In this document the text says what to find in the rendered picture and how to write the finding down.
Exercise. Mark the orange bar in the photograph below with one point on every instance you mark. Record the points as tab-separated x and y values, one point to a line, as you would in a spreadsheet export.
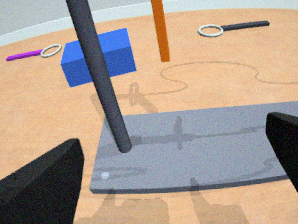
159	26

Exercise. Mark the white ring with dark grey handle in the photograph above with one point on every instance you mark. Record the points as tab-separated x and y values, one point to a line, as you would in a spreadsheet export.
237	26

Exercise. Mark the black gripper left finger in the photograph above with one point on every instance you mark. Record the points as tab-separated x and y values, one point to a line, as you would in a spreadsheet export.
46	190

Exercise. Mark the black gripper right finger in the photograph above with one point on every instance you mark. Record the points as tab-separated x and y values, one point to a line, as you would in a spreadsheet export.
282	132

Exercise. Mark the blue rectangular block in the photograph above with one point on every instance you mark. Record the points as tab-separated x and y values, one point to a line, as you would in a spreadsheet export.
115	47

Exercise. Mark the grey ring with purple handle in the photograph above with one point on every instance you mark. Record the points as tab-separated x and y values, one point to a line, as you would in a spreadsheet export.
39	52

